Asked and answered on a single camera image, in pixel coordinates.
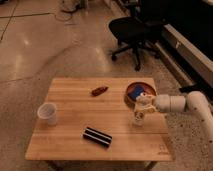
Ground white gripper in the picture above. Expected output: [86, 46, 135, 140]
[134, 93, 156, 114]

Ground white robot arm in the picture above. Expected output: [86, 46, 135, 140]
[134, 91, 213, 142]

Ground orange round plate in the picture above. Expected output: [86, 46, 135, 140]
[124, 82, 156, 108]

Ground blue sponge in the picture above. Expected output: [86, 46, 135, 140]
[128, 86, 144, 100]

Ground small brown red object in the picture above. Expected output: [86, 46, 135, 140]
[91, 86, 108, 96]

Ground black white striped box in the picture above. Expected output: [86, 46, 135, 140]
[83, 127, 112, 147]

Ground black office chair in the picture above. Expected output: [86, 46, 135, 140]
[109, 0, 171, 71]

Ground clear plastic cup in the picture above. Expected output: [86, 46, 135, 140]
[37, 103, 57, 125]

